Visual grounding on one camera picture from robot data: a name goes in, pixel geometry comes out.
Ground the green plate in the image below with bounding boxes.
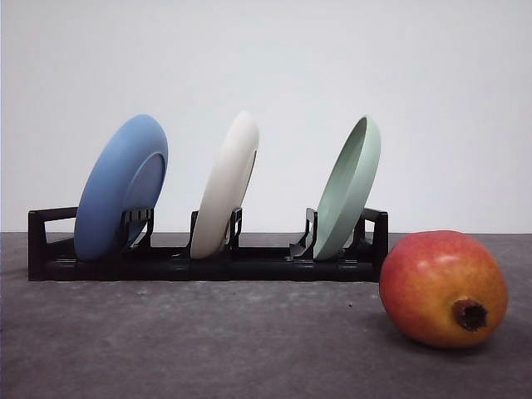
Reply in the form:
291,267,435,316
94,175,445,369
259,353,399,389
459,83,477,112
314,116,382,261

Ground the black dish rack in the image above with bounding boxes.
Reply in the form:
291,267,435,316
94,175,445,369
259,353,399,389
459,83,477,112
27,207,389,282

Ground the blue plate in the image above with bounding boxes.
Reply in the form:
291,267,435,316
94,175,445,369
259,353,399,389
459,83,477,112
74,114,169,262

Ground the red yellow pomegranate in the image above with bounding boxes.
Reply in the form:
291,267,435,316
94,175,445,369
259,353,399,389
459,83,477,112
379,230,508,348

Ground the white plate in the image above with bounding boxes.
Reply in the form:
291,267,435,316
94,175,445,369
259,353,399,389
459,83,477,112
190,111,259,259

